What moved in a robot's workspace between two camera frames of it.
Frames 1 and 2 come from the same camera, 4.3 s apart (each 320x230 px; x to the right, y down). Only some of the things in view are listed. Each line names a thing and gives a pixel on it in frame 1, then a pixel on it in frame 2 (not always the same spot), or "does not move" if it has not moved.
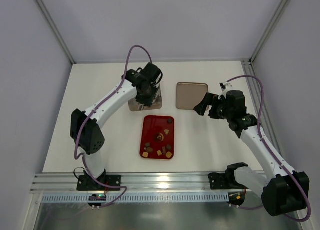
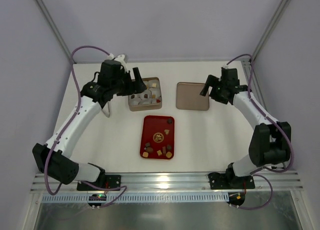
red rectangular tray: x=157 y=139 does not move
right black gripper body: x=211 y=106 → x=213 y=85
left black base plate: x=87 y=183 does not move
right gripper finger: x=207 y=100 → x=211 y=81
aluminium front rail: x=187 y=181 does not move
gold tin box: x=134 y=105 does not move
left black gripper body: x=146 y=98 → x=130 y=82
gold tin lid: x=189 y=95 does not move
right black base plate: x=224 y=181 does not move
